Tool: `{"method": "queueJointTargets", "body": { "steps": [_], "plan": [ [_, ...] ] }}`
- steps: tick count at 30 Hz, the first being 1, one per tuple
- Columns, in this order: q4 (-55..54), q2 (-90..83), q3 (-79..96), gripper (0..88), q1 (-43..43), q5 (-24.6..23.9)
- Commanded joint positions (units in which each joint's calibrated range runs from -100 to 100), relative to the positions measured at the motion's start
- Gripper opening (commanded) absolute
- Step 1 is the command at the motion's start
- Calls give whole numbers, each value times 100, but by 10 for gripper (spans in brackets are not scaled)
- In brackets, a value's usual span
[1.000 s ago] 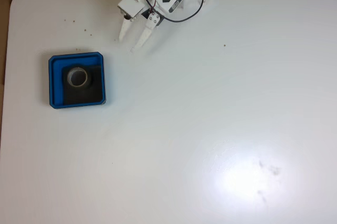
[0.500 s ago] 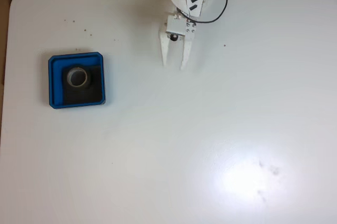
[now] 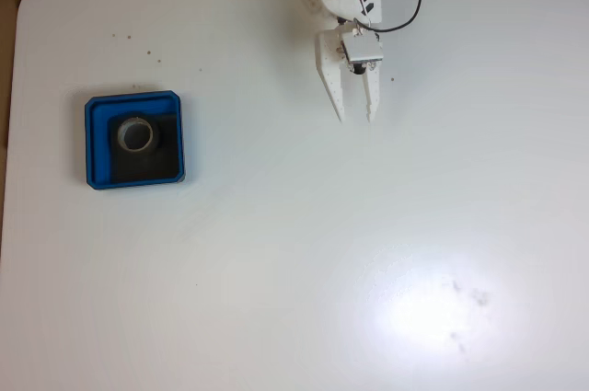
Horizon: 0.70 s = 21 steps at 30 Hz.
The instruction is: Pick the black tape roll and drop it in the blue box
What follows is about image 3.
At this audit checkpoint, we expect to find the black tape roll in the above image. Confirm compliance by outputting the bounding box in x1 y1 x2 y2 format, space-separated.
109 115 162 154

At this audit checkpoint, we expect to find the blue box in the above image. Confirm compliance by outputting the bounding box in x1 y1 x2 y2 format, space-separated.
84 89 188 191

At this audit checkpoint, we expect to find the white camera box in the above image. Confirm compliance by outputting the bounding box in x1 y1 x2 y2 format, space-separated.
342 34 385 64

